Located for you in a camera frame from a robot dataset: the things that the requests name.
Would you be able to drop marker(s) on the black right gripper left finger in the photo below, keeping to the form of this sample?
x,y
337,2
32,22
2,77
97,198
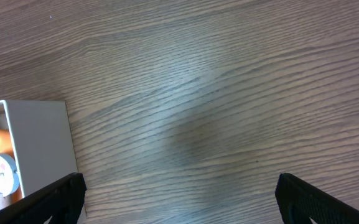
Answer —
x,y
60,202

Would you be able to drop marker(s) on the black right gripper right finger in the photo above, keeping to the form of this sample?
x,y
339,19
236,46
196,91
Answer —
x,y
299,202

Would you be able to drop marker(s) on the white open cardboard box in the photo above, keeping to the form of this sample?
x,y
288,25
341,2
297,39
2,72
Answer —
x,y
41,139

